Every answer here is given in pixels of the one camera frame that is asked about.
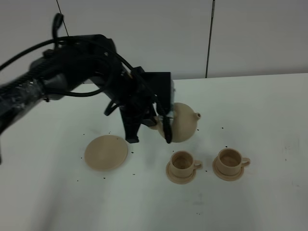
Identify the tan teacup far side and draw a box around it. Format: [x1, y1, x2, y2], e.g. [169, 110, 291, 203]
[216, 148, 251, 176]

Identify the tan ceramic teapot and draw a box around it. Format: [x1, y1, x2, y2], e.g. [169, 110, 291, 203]
[150, 102, 202, 143]

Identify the tan saucer near teapot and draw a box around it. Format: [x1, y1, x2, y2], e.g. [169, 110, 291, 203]
[166, 163, 196, 184]

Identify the tan teacup near teapot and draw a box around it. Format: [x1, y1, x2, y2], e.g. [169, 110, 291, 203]
[169, 151, 203, 178]

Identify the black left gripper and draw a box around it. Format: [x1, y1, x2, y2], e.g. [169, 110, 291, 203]
[115, 66, 172, 144]

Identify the tan saucer far side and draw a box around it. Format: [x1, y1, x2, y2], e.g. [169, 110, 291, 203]
[212, 158, 244, 181]

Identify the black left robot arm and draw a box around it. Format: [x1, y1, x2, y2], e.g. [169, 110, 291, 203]
[0, 35, 174, 143]

